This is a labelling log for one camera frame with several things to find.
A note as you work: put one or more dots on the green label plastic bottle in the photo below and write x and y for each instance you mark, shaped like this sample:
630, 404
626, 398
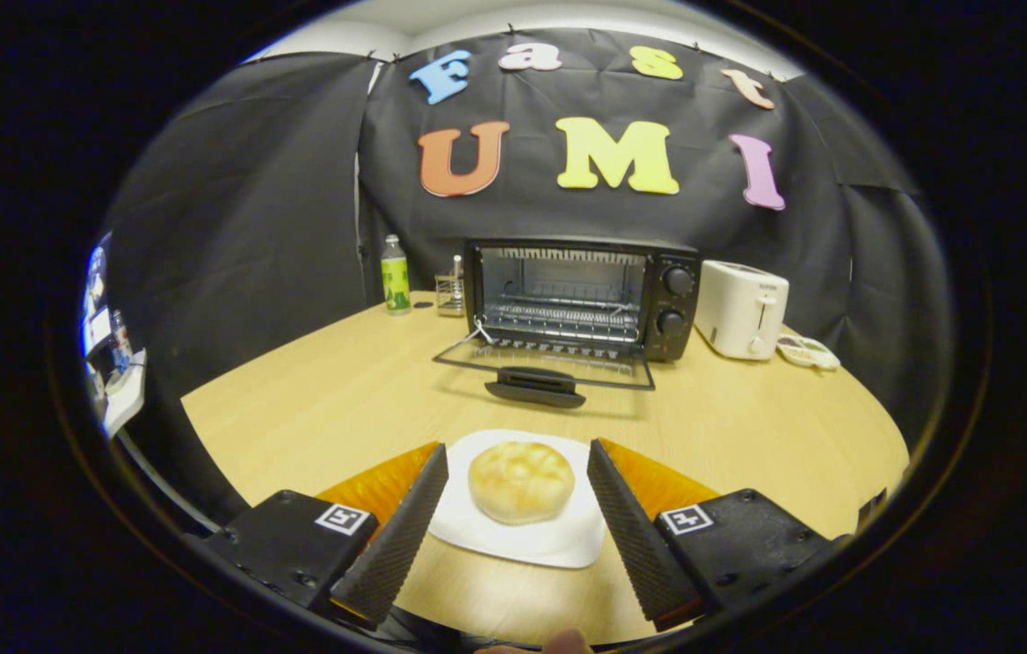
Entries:
395, 277

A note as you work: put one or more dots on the black backdrop cloth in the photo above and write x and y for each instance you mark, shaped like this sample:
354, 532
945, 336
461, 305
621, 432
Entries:
250, 227

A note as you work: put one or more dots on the round bread bun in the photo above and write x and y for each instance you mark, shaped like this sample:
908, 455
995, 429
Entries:
520, 481

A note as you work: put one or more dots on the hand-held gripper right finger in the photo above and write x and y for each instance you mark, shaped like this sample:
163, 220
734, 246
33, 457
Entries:
636, 531

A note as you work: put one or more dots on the white square plate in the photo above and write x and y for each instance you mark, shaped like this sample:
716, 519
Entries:
522, 545

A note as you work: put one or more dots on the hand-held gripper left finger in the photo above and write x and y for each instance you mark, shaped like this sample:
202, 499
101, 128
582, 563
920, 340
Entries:
399, 536

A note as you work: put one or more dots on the black toaster oven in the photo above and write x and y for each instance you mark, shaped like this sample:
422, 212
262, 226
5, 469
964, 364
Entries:
676, 309

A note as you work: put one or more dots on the white pop-up toaster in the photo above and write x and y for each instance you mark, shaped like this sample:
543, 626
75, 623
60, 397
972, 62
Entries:
735, 309

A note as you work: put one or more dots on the divided white snack dish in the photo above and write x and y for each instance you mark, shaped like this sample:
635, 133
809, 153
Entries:
808, 352

